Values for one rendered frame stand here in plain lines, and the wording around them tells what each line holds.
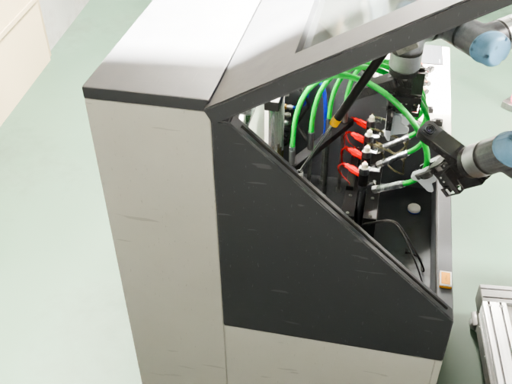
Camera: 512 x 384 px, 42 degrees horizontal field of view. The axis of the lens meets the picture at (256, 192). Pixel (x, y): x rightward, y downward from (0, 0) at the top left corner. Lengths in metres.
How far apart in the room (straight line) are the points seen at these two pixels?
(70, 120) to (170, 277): 2.58
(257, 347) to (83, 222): 1.74
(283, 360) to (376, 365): 0.26
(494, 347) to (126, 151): 1.63
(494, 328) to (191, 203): 1.50
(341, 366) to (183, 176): 0.71
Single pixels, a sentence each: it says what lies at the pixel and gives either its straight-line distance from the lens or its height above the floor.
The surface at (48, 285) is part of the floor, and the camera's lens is 3.15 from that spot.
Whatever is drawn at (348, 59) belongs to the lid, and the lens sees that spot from 1.23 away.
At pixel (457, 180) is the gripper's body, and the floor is 1.28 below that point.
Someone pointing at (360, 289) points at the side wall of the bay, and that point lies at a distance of 1.63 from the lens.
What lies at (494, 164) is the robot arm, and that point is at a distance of 1.41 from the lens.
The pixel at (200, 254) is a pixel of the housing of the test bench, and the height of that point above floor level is 1.05.
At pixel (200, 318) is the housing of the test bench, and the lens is 1.83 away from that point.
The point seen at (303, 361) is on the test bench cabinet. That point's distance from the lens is 1.88.
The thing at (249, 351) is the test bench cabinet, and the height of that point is 0.70.
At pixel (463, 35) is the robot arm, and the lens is 1.57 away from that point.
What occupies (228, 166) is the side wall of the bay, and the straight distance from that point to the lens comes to 1.44.
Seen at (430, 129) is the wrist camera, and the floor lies 1.38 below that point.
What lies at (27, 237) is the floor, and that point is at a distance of 3.43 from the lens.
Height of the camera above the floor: 2.20
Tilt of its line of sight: 39 degrees down
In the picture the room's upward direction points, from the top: 1 degrees counter-clockwise
